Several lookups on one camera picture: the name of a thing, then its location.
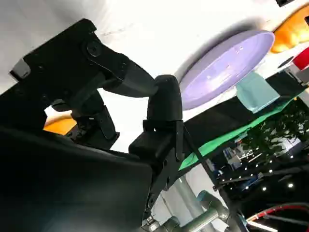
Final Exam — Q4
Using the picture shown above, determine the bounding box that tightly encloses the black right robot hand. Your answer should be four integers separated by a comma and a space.
0, 18, 185, 232

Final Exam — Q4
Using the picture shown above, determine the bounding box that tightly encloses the pale green mug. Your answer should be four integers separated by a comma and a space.
236, 72, 281, 114

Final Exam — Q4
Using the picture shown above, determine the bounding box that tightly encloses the orange and white bread roll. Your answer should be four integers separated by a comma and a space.
270, 4, 309, 54
43, 113, 78, 136

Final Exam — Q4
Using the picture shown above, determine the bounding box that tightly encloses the red cable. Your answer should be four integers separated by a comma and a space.
245, 202, 309, 224

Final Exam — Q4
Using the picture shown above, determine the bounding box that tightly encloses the green potted plant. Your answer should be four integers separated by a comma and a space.
246, 96, 309, 161

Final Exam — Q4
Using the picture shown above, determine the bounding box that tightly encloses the red box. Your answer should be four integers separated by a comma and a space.
293, 47, 309, 72

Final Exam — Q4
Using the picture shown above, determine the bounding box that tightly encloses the lilac plate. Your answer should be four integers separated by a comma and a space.
180, 30, 276, 112

